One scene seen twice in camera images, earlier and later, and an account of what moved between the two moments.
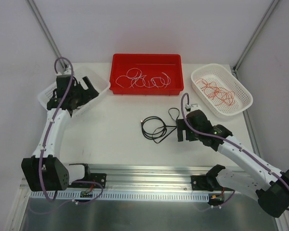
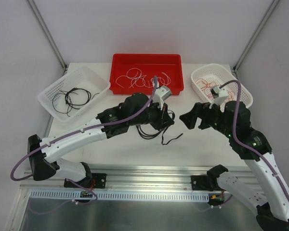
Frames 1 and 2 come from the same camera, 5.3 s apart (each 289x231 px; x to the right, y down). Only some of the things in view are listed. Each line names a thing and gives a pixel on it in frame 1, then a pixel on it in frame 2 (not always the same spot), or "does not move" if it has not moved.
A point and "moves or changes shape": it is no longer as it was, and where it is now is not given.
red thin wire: [212, 90] does not move
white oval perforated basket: [219, 91] does not move
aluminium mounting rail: [146, 178] does not move
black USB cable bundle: [154, 127] moves or changes shape
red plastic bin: [146, 74] does not move
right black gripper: [181, 130] → [204, 115]
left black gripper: [84, 91] → [164, 118]
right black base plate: [199, 183] does not move
